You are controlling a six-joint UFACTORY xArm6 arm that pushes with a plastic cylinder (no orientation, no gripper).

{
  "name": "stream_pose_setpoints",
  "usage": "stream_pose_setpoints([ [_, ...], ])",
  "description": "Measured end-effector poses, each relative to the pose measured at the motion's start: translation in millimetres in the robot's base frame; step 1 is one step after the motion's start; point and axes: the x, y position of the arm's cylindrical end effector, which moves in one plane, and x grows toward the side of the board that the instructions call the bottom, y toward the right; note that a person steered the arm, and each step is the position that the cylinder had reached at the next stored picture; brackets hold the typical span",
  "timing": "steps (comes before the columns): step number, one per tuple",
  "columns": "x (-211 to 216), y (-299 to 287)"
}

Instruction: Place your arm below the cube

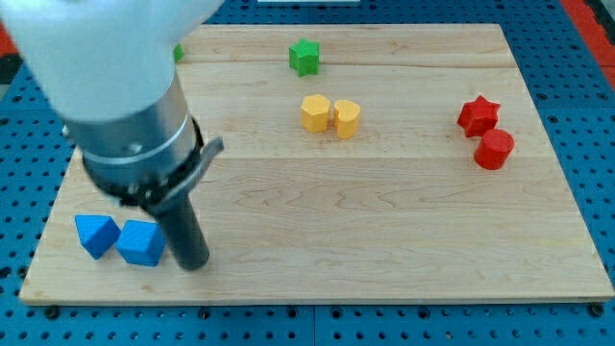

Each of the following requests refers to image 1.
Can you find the red star block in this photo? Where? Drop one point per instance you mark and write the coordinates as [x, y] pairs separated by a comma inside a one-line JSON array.
[[478, 116]]

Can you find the blue cube block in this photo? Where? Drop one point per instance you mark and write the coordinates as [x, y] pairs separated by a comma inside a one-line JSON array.
[[140, 243]]

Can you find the green star block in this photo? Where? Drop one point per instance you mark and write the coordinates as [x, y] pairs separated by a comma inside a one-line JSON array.
[[304, 57]]

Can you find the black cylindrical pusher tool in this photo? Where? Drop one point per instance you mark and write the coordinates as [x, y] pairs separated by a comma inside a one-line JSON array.
[[181, 229]]

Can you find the red cylinder block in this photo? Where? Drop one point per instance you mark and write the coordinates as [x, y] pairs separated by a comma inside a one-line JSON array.
[[494, 148]]

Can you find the green block behind arm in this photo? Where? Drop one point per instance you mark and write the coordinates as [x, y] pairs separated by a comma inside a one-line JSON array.
[[178, 53]]

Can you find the yellow hexagon block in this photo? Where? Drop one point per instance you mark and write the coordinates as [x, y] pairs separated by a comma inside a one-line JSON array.
[[315, 113]]

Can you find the wooden board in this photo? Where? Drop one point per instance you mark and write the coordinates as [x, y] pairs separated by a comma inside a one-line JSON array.
[[398, 214]]

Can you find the blue triangular prism block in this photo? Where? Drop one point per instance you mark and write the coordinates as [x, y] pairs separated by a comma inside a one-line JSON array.
[[97, 233]]

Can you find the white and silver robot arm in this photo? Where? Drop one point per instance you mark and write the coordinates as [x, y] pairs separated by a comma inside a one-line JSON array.
[[108, 70]]

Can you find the yellow heart block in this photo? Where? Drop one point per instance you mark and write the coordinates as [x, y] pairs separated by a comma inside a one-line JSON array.
[[346, 118]]

